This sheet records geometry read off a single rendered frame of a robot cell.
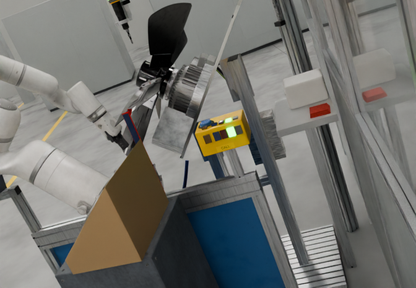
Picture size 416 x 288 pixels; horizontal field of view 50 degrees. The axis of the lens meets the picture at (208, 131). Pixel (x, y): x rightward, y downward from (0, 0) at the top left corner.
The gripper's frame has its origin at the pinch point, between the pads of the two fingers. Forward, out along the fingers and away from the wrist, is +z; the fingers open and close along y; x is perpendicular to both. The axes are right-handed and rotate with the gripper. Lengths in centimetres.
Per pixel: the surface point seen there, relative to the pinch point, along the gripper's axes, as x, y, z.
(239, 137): -54, -39, 13
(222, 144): -48, -39, 12
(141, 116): -12.4, 5.2, -4.2
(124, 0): -39, 3, -44
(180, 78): -36.8, 5.2, -7.5
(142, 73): -24.8, 6.6, -18.2
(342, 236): -49, 12, 99
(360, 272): -46, 7, 117
